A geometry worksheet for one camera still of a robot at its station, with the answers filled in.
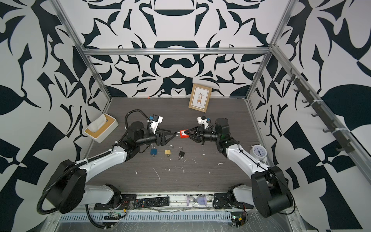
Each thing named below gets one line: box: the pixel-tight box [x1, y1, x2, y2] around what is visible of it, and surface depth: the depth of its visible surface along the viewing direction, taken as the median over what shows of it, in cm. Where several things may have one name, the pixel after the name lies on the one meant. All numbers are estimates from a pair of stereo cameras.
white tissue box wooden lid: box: [84, 113, 119, 144], surface depth 98 cm
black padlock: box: [178, 146, 186, 158], surface depth 93 cm
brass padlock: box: [164, 144, 175, 155], surface depth 93 cm
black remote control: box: [134, 196, 170, 209], surface depth 74 cm
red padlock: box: [179, 129, 190, 139], surface depth 74 cm
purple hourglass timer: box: [186, 195, 208, 207], surface depth 75 cm
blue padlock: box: [150, 143, 158, 156], surface depth 93 cm
